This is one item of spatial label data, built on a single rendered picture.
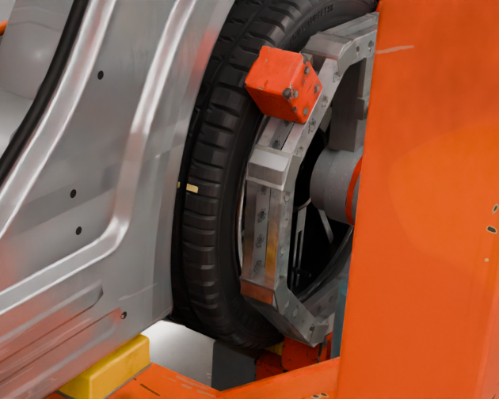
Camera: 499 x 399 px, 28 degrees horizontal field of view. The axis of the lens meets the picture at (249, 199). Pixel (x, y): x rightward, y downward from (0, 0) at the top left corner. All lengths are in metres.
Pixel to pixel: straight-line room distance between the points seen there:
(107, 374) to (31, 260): 0.25
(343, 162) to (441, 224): 0.69
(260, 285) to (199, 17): 0.43
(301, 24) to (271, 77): 0.18
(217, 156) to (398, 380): 0.52
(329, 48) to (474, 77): 0.63
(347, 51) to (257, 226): 0.30
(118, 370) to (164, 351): 1.34
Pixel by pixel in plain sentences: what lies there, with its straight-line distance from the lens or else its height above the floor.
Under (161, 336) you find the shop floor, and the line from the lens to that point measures 2.82.
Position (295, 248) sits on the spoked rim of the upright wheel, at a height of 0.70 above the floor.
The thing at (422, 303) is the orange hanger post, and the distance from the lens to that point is 1.02.
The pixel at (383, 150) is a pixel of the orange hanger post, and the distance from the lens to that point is 0.97.
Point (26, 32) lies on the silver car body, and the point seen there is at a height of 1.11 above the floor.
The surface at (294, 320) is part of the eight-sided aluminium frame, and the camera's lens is 1.63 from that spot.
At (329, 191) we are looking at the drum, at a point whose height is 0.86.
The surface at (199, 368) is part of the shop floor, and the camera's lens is 2.69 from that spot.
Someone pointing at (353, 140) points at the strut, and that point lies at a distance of 1.65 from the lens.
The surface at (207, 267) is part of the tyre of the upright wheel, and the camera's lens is 1.51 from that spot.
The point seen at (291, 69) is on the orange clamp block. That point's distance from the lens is 1.41.
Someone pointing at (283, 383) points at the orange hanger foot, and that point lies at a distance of 1.31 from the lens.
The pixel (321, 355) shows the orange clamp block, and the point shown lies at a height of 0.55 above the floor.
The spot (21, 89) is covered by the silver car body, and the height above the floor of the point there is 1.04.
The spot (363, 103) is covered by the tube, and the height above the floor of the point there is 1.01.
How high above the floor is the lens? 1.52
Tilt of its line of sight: 24 degrees down
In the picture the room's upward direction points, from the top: 4 degrees clockwise
